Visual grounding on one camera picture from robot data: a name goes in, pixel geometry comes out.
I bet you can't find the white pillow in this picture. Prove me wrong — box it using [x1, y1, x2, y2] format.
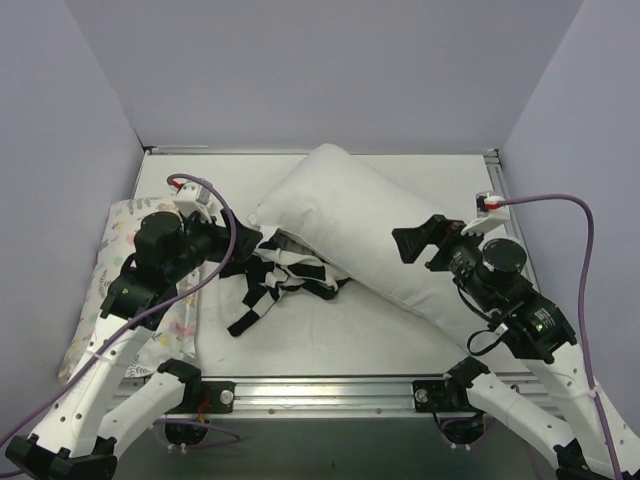
[248, 144, 486, 345]

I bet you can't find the black white checkered pillowcase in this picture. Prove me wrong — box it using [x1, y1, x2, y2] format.
[217, 231, 350, 337]

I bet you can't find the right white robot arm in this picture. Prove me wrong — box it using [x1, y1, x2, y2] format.
[392, 215, 639, 479]

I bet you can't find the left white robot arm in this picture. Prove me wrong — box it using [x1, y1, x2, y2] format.
[1, 210, 262, 479]

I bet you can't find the floral patterned pillow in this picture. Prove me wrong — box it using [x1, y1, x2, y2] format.
[58, 197, 198, 383]

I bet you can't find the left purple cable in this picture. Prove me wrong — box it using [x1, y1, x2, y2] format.
[0, 172, 241, 476]

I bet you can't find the purple cable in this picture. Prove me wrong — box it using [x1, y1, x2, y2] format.
[487, 192, 626, 480]
[0, 172, 241, 476]

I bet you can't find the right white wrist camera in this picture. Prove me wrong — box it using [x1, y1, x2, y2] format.
[462, 192, 511, 237]

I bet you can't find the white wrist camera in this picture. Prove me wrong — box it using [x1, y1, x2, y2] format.
[462, 192, 511, 237]
[172, 180, 217, 225]

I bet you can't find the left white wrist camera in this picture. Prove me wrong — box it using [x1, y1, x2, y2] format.
[172, 180, 217, 225]

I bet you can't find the thin black cable loop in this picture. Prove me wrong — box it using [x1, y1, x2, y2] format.
[465, 319, 506, 357]

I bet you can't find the right aluminium rail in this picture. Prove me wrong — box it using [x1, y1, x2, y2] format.
[483, 149, 539, 290]

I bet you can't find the aluminium rail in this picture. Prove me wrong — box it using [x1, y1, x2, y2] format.
[483, 149, 539, 290]
[55, 374, 551, 420]

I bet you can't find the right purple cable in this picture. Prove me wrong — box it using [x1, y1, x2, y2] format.
[487, 192, 626, 480]

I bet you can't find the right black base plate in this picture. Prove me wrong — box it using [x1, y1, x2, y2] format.
[412, 378, 477, 414]

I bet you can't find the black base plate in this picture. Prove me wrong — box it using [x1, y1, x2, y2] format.
[174, 379, 236, 414]
[412, 378, 477, 414]

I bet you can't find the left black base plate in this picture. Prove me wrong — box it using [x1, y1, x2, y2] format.
[174, 379, 236, 414]

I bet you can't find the front aluminium rail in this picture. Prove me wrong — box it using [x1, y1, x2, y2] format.
[55, 374, 551, 420]

